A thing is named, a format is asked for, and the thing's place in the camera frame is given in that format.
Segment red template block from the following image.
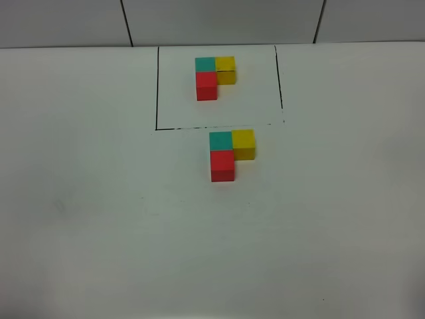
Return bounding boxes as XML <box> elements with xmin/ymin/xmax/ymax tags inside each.
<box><xmin>196</xmin><ymin>72</ymin><xmax>218</xmax><ymax>101</ymax></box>

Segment yellow template block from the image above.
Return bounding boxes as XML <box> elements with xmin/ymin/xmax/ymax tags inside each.
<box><xmin>215</xmin><ymin>56</ymin><xmax>236</xmax><ymax>85</ymax></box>

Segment green template block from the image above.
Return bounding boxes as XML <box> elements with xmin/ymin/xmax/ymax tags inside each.
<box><xmin>195</xmin><ymin>57</ymin><xmax>216</xmax><ymax>72</ymax></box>

